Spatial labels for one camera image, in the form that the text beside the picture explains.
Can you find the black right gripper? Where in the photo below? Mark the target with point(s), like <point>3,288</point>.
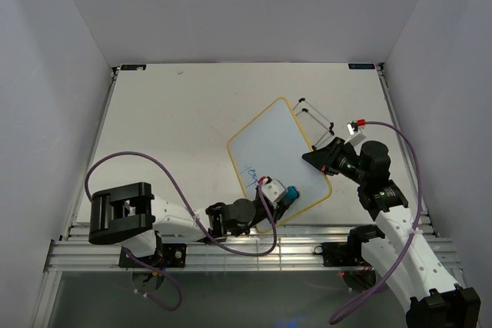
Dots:
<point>326,155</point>

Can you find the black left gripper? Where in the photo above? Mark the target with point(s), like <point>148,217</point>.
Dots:
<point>277,213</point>

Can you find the blue whiteboard eraser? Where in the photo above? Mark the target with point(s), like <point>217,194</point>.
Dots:
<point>292,194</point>

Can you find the yellow framed whiteboard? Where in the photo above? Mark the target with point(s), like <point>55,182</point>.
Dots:
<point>272,144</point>

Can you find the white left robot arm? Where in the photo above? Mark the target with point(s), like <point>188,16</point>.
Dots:
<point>134,218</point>

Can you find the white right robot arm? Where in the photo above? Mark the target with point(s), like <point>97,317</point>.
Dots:
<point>397,250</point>

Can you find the black right corner label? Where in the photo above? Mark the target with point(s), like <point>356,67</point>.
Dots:
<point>361,66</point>

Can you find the black corner label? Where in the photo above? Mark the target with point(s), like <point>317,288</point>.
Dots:
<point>133,67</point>
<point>361,66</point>

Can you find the black left corner label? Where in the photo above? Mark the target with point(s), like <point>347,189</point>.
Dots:
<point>133,67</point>

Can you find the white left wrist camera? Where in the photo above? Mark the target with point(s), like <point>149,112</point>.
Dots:
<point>272,190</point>

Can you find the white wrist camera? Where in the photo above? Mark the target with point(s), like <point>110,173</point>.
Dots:
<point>272,190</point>
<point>356,131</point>

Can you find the black wire easel stand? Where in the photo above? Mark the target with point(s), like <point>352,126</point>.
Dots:
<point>317,127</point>

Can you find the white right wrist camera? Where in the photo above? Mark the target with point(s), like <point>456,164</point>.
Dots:
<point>356,131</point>

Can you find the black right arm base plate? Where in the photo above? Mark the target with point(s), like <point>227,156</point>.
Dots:
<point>340,254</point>

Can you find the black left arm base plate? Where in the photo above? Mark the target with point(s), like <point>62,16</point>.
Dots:
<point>167,255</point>

